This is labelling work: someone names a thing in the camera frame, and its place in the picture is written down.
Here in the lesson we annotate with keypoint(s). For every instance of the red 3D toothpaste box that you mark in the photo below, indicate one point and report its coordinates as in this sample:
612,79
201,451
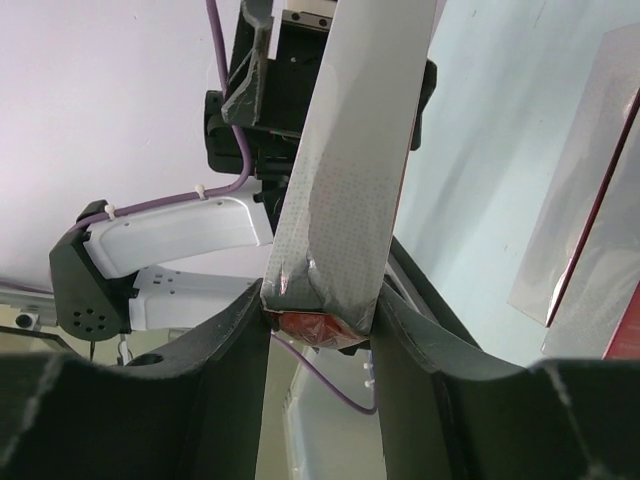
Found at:
334,233

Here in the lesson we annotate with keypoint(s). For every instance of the right silver toothpaste box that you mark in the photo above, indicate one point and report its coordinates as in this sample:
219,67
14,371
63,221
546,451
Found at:
598,311

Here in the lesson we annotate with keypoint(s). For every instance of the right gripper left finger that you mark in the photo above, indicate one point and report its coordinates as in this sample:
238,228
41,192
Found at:
191,409

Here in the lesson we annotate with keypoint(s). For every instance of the silver toothpaste box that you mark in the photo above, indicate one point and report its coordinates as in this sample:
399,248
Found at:
596,130
598,311

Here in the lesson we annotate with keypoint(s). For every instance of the left silver toothpaste box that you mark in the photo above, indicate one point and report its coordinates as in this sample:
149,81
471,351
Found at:
596,130

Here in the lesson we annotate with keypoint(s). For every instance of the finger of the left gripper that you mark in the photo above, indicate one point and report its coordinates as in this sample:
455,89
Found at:
247,73

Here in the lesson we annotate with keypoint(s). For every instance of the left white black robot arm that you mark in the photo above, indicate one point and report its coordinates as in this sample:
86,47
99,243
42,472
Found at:
110,272

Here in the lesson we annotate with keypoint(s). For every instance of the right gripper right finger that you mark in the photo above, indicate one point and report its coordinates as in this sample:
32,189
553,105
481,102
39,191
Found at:
448,410

